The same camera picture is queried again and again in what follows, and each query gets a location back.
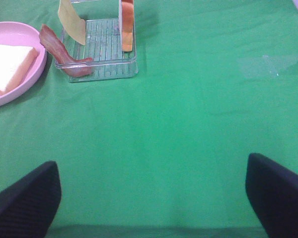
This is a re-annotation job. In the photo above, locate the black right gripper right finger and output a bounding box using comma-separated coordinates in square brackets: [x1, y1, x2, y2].
[245, 153, 298, 238]

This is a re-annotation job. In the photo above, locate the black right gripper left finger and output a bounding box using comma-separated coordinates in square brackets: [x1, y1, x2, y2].
[0, 161, 62, 238]

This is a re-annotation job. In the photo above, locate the bread slice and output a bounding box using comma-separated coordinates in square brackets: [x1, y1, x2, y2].
[0, 44, 39, 95]
[119, 0, 135, 52]

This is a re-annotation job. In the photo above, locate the bacon strip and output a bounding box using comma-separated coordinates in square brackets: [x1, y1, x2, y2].
[39, 24, 93, 77]

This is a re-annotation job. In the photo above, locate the yellow cheese slice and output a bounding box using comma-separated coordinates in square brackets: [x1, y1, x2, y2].
[58, 0, 86, 46]

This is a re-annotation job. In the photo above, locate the green tablecloth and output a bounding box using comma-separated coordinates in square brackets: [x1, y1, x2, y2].
[0, 0, 298, 228]

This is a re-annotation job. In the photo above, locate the pink round plate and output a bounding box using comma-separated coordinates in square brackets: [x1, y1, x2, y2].
[0, 21, 47, 106]

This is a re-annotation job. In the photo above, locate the right clear plastic tray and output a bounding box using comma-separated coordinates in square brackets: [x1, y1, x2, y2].
[55, 0, 138, 83]

